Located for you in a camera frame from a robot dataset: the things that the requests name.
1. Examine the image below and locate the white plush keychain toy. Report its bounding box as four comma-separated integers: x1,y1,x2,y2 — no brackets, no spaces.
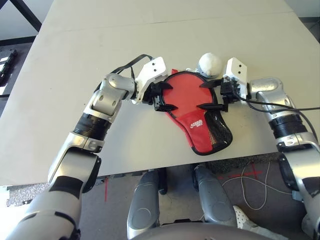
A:
186,52,224,78

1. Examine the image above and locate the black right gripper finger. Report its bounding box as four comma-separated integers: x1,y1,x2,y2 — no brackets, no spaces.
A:
197,103,226,110
199,81,223,89

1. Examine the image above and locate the grey robot left leg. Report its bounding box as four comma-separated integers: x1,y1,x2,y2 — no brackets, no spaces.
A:
127,169,161,240

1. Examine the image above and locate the black rail tool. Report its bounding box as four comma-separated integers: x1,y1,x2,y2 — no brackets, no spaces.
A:
0,49,18,83

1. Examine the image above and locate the red black paddle case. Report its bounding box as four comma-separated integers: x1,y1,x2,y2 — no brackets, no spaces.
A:
161,68,234,156

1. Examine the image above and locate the black frame beam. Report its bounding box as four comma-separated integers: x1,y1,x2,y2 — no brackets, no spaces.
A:
8,0,43,33

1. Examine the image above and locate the grey robot leg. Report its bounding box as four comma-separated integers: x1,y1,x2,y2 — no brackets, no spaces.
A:
127,169,161,240
193,163,238,226

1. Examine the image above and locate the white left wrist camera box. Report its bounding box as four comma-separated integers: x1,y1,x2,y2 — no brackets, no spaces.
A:
131,56,168,105

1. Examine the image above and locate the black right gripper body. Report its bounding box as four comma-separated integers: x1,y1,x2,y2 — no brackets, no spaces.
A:
219,78,241,112

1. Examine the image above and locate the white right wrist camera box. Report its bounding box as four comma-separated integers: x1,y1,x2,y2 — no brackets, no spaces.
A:
223,57,248,101

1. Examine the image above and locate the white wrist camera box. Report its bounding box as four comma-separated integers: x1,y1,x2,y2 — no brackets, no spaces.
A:
223,57,248,101
131,56,168,105

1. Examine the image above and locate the robot grey black waist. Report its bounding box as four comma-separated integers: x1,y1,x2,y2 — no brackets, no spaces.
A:
136,221,278,240

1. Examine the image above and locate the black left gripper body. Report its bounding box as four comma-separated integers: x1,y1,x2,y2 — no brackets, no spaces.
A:
143,81,166,112

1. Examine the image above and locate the white floor cable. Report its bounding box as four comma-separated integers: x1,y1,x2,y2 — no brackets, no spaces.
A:
222,161,293,211

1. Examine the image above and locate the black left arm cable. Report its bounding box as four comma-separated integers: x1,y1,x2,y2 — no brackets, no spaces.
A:
96,54,155,92

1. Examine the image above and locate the grey robot right leg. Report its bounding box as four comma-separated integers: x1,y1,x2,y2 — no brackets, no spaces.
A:
193,163,238,226

